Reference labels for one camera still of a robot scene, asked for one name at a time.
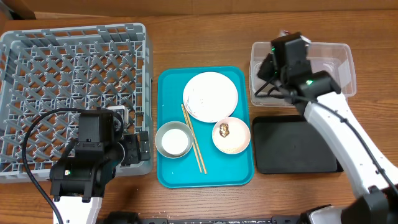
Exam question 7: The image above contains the clear plastic waste bin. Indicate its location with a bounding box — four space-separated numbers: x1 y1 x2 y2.
249 42 356 108

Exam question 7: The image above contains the teal plastic serving tray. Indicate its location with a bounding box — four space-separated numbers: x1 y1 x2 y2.
157 66 254 188

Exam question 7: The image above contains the small pink bowl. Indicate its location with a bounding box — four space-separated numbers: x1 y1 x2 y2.
212 117 251 154

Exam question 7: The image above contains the grey plastic dish rack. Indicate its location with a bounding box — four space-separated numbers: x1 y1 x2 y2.
1 23 153 184

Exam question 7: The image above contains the white paper cup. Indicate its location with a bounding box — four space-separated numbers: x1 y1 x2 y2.
162 129 189 156

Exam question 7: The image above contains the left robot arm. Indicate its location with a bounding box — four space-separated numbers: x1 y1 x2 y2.
50 108 151 223

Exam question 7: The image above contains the black rectangular tray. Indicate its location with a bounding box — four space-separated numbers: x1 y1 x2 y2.
252 115 343 174

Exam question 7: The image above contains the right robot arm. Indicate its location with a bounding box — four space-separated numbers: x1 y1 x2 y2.
257 32 397 224

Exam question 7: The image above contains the large white round plate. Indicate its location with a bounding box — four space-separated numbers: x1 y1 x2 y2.
183 72 239 123

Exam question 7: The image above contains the brown food scrap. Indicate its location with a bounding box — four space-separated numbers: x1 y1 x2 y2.
219 123 229 138

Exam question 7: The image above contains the grey shallow bowl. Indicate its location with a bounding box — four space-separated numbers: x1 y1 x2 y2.
155 121 193 159

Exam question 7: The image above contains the wooden chopstick right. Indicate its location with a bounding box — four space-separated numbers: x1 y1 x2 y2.
181 104 208 174

